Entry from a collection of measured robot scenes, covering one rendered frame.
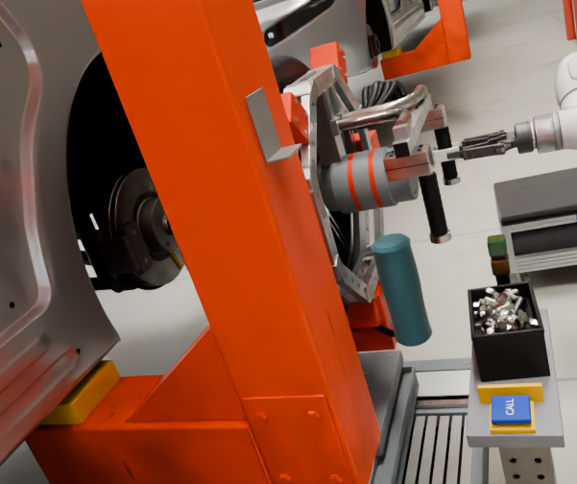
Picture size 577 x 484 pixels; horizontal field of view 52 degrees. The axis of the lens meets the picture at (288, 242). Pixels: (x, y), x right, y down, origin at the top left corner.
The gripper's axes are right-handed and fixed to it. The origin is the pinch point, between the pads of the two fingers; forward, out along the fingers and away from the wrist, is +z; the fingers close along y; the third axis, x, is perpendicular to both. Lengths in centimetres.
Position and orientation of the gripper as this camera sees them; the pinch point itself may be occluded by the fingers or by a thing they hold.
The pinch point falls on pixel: (446, 152)
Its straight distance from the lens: 155.8
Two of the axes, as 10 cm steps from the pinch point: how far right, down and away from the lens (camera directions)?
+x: -2.9, -8.9, -3.5
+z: -9.1, 1.3, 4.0
